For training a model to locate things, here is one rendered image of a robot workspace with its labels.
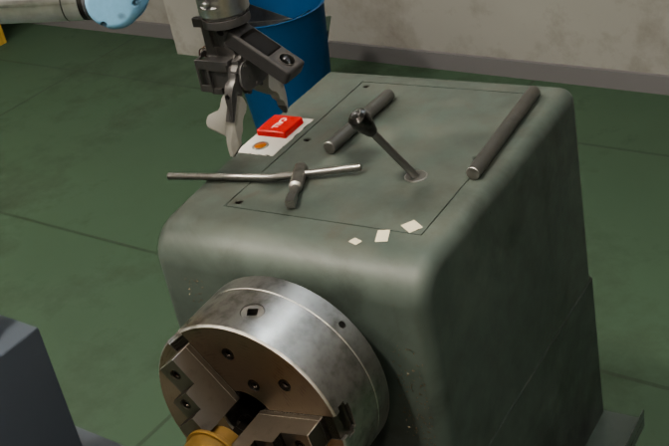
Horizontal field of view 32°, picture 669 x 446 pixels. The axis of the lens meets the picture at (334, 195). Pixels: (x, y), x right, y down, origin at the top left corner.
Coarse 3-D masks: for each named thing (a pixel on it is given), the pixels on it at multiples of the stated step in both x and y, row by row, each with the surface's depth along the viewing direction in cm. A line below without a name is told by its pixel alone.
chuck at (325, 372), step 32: (192, 320) 161; (224, 320) 156; (256, 320) 155; (288, 320) 155; (320, 320) 157; (224, 352) 157; (256, 352) 153; (288, 352) 152; (320, 352) 154; (352, 352) 157; (160, 384) 169; (256, 384) 158; (288, 384) 153; (320, 384) 151; (352, 384) 155; (224, 416) 165; (352, 416) 155
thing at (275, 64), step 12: (228, 36) 168; (240, 36) 168; (252, 36) 169; (264, 36) 170; (240, 48) 168; (252, 48) 167; (264, 48) 168; (276, 48) 169; (252, 60) 168; (264, 60) 167; (276, 60) 167; (288, 60) 167; (300, 60) 169; (276, 72) 167; (288, 72) 166; (300, 72) 169
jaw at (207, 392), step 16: (176, 352) 161; (192, 352) 159; (160, 368) 159; (176, 368) 157; (192, 368) 158; (208, 368) 159; (176, 384) 159; (192, 384) 157; (208, 384) 158; (224, 384) 160; (176, 400) 158; (192, 400) 156; (208, 400) 157; (224, 400) 159; (192, 416) 156; (208, 416) 156
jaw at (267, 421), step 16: (256, 416) 158; (272, 416) 157; (288, 416) 156; (304, 416) 154; (320, 416) 153; (336, 416) 153; (256, 432) 155; (272, 432) 153; (288, 432) 152; (304, 432) 151; (320, 432) 152; (336, 432) 153
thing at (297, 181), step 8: (296, 168) 182; (304, 168) 182; (296, 176) 179; (304, 176) 180; (296, 184) 178; (288, 192) 176; (296, 192) 176; (288, 200) 174; (296, 200) 175; (288, 208) 174
